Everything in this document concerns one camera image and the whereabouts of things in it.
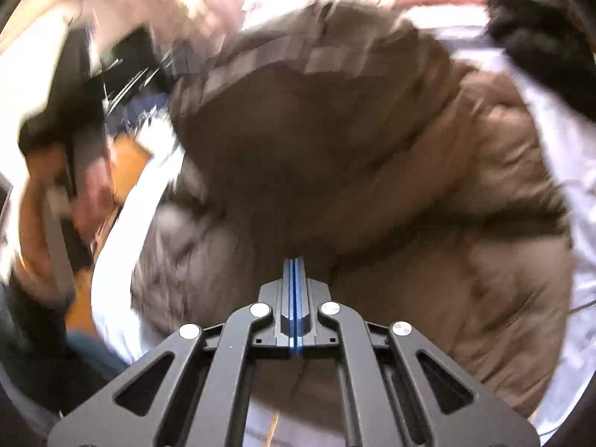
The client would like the brown puffer jacket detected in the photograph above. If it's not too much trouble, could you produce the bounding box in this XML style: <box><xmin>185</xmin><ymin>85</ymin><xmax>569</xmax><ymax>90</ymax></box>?
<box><xmin>130</xmin><ymin>0</ymin><xmax>574</xmax><ymax>416</ymax></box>

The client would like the wooden nightstand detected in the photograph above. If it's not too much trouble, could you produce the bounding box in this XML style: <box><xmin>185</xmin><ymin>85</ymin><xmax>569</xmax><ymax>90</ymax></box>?
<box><xmin>66</xmin><ymin>136</ymin><xmax>152</xmax><ymax>338</ymax></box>

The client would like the white blue striped bed sheet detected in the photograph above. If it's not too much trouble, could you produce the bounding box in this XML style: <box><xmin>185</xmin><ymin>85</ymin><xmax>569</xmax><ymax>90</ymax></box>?
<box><xmin>91</xmin><ymin>25</ymin><xmax>595</xmax><ymax>446</ymax></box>

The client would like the black jacket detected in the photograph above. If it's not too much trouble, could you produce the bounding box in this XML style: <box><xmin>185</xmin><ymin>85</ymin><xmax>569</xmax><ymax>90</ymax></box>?
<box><xmin>487</xmin><ymin>0</ymin><xmax>595</xmax><ymax>120</ymax></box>

